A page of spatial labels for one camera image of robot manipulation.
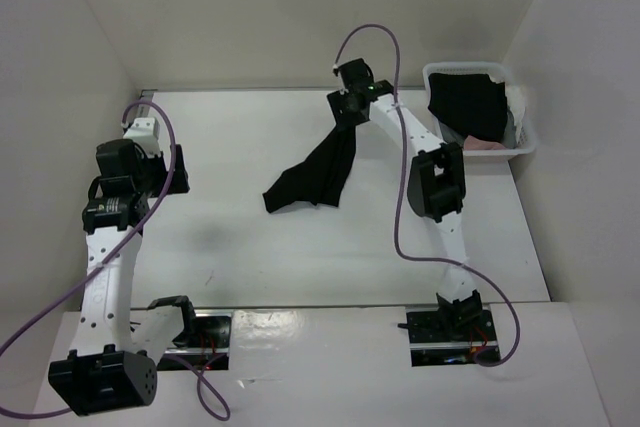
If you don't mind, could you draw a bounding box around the grey cloth in basket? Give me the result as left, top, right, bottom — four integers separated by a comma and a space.
440, 112, 518, 150

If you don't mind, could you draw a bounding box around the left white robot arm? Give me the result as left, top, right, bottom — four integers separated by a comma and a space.
48, 139, 199, 417

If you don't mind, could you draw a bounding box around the white cloth in basket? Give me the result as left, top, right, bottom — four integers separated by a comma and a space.
489, 74, 528, 135

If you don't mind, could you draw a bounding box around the black skirt in basket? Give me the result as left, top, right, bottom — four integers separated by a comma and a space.
428, 73, 508, 142

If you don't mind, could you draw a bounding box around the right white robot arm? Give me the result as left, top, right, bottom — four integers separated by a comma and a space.
328, 58, 482, 340

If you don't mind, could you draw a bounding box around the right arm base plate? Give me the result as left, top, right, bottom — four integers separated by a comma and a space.
397, 307, 501, 367

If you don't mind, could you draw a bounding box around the pink cloth in basket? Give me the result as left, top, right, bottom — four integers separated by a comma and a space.
463, 136, 506, 151

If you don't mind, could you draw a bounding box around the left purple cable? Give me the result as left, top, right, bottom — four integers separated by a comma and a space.
0, 100, 231, 421

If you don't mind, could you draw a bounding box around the black skirt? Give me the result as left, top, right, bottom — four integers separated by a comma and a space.
428, 73, 508, 142
262, 127, 356, 214

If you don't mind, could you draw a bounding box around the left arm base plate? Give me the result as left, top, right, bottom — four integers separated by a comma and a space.
157, 309, 232, 371

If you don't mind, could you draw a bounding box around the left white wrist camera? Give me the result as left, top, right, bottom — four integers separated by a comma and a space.
123, 117, 161, 157

